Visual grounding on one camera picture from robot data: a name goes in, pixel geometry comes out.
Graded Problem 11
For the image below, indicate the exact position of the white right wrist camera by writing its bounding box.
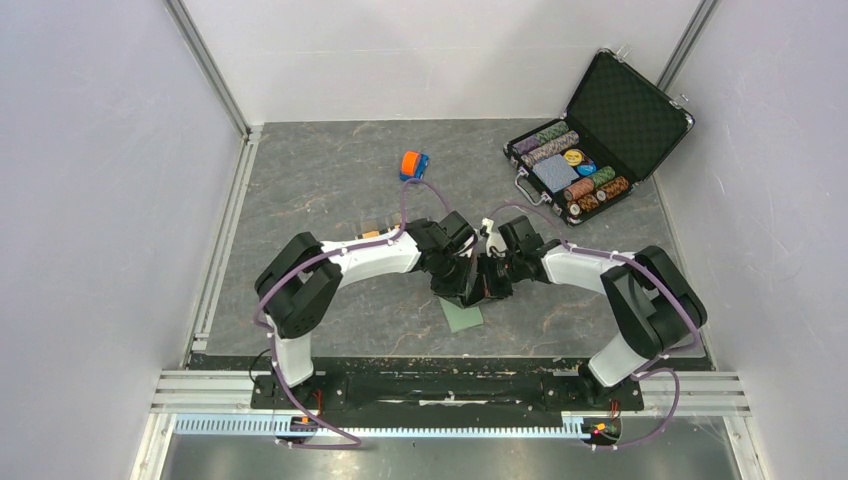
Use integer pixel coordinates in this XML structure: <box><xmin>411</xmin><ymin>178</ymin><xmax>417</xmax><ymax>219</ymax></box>
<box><xmin>479</xmin><ymin>217</ymin><xmax>507</xmax><ymax>257</ymax></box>

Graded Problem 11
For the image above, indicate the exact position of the black poker chip case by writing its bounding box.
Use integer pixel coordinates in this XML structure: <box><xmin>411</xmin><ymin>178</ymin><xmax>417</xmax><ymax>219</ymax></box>
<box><xmin>503</xmin><ymin>48</ymin><xmax>695</xmax><ymax>226</ymax></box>

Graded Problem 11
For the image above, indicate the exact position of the clear tray with cards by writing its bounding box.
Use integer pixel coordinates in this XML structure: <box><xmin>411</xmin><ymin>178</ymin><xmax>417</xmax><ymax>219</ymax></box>
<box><xmin>355</xmin><ymin>213</ymin><xmax>402</xmax><ymax>239</ymax></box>

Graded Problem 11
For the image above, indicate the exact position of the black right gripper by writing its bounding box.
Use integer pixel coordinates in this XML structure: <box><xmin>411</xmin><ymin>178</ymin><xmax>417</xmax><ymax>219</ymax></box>
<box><xmin>467</xmin><ymin>251</ymin><xmax>524</xmax><ymax>307</ymax></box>

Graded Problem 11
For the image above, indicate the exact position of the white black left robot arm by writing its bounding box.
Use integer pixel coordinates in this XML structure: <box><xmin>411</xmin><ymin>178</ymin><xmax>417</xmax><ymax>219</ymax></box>
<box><xmin>254</xmin><ymin>211</ymin><xmax>479</xmax><ymax>408</ymax></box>

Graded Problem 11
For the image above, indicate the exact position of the blue orange card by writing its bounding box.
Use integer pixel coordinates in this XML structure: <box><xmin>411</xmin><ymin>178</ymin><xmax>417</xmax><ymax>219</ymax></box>
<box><xmin>398</xmin><ymin>151</ymin><xmax>429</xmax><ymax>182</ymax></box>

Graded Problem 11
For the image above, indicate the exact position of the green card holder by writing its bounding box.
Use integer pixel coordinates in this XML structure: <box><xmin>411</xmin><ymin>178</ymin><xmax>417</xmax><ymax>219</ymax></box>
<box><xmin>439</xmin><ymin>298</ymin><xmax>484</xmax><ymax>333</ymax></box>

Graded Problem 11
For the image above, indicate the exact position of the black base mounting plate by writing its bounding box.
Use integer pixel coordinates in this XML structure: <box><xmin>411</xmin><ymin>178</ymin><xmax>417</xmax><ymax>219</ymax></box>
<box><xmin>291</xmin><ymin>357</ymin><xmax>644</xmax><ymax>430</ymax></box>

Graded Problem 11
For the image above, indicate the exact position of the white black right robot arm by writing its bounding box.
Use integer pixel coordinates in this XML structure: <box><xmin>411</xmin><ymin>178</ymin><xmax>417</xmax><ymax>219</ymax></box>
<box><xmin>478</xmin><ymin>216</ymin><xmax>708</xmax><ymax>408</ymax></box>

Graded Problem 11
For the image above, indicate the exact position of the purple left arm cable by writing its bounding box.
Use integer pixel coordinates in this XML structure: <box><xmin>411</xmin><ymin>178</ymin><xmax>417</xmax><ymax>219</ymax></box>
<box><xmin>252</xmin><ymin>177</ymin><xmax>455</xmax><ymax>450</ymax></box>

